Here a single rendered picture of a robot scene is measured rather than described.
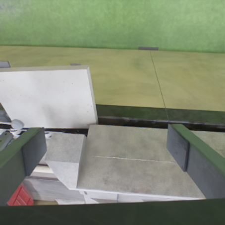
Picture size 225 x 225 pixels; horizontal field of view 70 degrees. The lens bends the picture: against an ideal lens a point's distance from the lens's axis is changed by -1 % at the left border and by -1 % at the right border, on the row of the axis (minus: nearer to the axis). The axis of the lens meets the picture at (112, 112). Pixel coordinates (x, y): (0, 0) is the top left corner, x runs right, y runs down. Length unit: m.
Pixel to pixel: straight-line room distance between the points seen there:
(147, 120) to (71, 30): 0.90
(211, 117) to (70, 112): 0.47
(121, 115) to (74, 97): 0.17
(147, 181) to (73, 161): 0.19
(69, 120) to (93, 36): 0.80
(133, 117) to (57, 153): 0.27
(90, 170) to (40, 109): 0.25
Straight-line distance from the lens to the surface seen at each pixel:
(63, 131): 0.63
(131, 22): 1.20
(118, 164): 0.45
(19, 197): 1.19
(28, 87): 0.53
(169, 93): 0.71
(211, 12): 1.29
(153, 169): 0.46
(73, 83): 0.46
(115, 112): 0.57
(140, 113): 0.58
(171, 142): 0.16
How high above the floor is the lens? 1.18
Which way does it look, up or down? 50 degrees down
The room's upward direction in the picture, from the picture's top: 173 degrees counter-clockwise
